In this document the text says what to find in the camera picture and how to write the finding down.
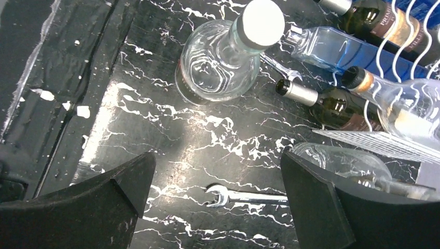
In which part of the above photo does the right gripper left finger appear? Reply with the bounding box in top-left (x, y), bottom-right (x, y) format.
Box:
top-left (1, 152), bottom-right (156, 248)

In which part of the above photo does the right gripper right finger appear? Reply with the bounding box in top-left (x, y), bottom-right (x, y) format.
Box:
top-left (280, 153), bottom-right (439, 248)

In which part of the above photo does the clear bottle white cap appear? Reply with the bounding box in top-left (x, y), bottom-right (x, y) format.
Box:
top-left (291, 142), bottom-right (439, 201)

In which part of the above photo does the large clear round bottle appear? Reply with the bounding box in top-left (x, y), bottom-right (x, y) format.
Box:
top-left (175, 1), bottom-right (285, 105)

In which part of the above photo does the dark wine bottle right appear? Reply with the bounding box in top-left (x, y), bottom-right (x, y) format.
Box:
top-left (276, 78), bottom-right (384, 131)

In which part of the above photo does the clear bottle copper neck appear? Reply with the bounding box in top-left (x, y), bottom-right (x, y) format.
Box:
top-left (341, 66), bottom-right (439, 150)

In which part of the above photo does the clear blue-tinted bottle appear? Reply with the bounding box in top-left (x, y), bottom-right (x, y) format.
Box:
top-left (283, 24), bottom-right (430, 81)

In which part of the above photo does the dark wine bottle silver cap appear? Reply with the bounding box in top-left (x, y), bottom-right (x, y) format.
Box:
top-left (316, 0), bottom-right (428, 62)

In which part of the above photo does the silver wrench right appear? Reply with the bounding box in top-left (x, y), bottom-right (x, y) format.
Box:
top-left (205, 184), bottom-right (288, 209)

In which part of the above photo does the silver wrench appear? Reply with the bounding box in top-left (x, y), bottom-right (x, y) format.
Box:
top-left (260, 52), bottom-right (303, 82)
top-left (205, 184), bottom-right (288, 209)

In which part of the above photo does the silver wrench left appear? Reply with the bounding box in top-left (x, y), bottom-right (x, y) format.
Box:
top-left (260, 52), bottom-right (303, 82)

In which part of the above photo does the white wire wine rack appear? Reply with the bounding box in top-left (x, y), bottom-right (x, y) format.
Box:
top-left (313, 1), bottom-right (439, 163)

